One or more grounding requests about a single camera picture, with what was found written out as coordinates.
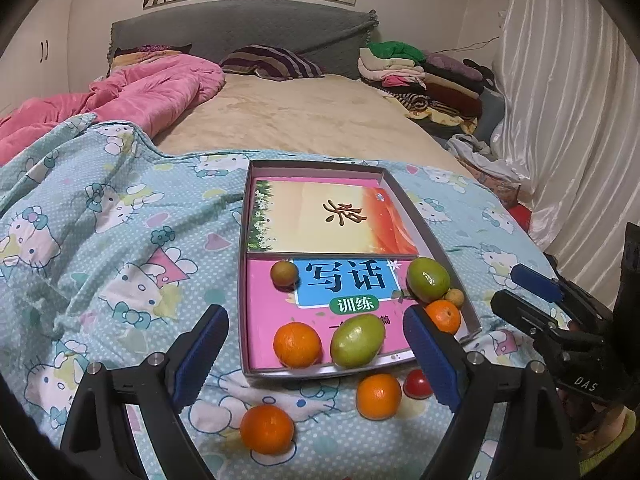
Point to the white satin curtain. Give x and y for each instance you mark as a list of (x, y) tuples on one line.
[(575, 135)]

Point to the white wardrobe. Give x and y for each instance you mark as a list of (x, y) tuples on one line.
[(35, 75)]

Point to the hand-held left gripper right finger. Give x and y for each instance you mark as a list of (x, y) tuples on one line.
[(432, 355)]

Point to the grey cushion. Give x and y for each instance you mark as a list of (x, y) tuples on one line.
[(490, 110)]

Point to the yellow floral pillow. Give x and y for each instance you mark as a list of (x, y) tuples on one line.
[(135, 55)]

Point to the red cloth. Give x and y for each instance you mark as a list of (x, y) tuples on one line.
[(521, 217)]

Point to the black plush toy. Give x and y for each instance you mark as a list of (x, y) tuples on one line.
[(477, 70)]

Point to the pile of folded clothes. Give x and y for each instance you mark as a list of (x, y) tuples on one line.
[(430, 90)]

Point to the yellow and orange book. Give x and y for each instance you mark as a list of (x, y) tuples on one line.
[(300, 200)]

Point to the person's right forearm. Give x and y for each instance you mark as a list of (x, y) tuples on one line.
[(612, 427)]

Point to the grey cardboard box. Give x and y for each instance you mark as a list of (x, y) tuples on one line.
[(243, 285)]

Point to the green mango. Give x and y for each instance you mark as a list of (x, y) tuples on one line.
[(357, 340), (427, 276)]

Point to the brown longan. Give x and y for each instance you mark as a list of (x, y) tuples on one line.
[(454, 296), (284, 273)]

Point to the pink and blue book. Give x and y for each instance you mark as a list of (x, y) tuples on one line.
[(260, 310)]

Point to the purple striped pillow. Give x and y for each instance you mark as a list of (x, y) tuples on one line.
[(270, 62)]

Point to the orange tangerine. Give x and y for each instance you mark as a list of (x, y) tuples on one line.
[(297, 344), (378, 396), (445, 317), (266, 430)]

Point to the crumpled white cloth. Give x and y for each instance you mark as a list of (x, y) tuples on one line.
[(475, 150)]

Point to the beige bed sheet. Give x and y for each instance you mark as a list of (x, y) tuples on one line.
[(300, 120)]

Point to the pink quilt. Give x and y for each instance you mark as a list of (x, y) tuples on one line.
[(150, 90)]

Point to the grey padded headboard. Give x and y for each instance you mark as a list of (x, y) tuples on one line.
[(250, 25)]

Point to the red tomato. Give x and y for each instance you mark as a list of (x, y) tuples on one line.
[(417, 384)]

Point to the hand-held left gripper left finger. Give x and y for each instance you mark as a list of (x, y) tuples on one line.
[(200, 355)]

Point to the blue cartoon printed blanket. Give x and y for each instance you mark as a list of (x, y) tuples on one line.
[(150, 210)]

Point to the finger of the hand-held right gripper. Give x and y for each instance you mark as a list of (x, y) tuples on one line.
[(520, 310), (535, 280)]

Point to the pink floral cloth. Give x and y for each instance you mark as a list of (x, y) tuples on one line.
[(495, 185)]

